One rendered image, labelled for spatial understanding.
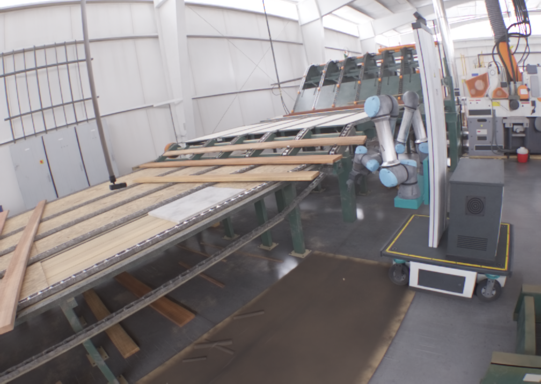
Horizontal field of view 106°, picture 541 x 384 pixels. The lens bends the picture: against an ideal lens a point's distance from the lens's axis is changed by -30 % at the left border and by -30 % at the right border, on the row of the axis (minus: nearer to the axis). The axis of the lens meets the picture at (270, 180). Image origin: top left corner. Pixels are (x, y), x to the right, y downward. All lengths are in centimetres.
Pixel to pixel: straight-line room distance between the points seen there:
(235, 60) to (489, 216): 999
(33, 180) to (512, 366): 730
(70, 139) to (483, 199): 702
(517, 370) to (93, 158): 735
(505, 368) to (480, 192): 96
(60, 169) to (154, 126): 304
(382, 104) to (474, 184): 70
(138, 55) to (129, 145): 258
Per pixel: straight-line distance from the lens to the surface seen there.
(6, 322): 138
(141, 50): 883
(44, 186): 693
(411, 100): 225
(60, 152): 698
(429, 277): 205
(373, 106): 170
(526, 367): 153
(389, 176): 171
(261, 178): 226
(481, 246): 194
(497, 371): 154
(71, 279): 154
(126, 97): 825
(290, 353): 186
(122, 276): 332
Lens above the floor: 140
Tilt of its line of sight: 14 degrees down
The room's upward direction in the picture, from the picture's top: 11 degrees counter-clockwise
